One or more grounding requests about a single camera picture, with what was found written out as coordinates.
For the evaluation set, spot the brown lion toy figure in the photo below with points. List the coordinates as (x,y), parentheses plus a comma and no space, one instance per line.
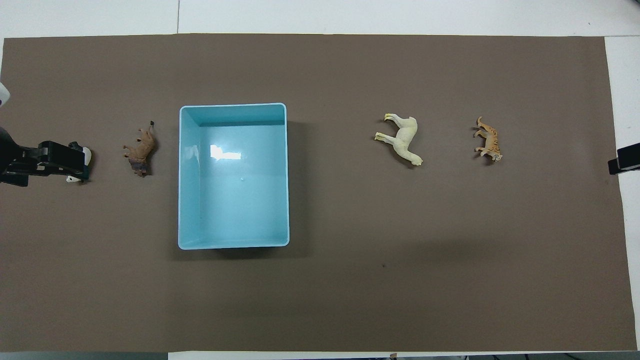
(142,149)

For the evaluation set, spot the light blue plastic storage box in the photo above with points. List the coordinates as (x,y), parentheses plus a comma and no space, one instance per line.
(235,200)

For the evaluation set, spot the cream llama toy figure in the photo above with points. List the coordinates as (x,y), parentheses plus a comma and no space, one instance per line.
(406,136)

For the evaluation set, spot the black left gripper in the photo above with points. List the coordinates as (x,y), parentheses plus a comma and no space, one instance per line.
(15,162)

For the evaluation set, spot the orange striped tiger toy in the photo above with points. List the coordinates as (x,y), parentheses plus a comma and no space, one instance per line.
(491,142)

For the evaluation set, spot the brown paper table mat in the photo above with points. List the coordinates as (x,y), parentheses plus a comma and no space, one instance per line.
(350,300)

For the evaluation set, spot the black and white panda toy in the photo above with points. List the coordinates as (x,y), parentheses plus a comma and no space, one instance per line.
(87,154)

